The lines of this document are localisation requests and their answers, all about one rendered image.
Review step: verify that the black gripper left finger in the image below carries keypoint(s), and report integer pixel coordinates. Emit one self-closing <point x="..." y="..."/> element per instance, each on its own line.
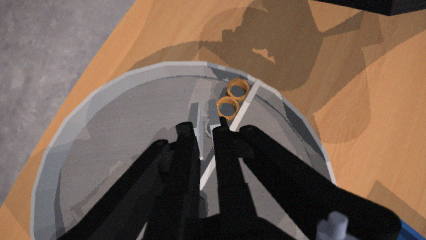
<point x="122" y="212"/>

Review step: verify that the bronze bushing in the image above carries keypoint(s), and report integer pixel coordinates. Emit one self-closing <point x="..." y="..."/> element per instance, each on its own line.
<point x="241" y="83"/>
<point x="231" y="101"/>

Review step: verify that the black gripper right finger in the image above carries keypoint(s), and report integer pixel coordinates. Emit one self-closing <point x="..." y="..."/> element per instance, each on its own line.
<point x="320" y="209"/>

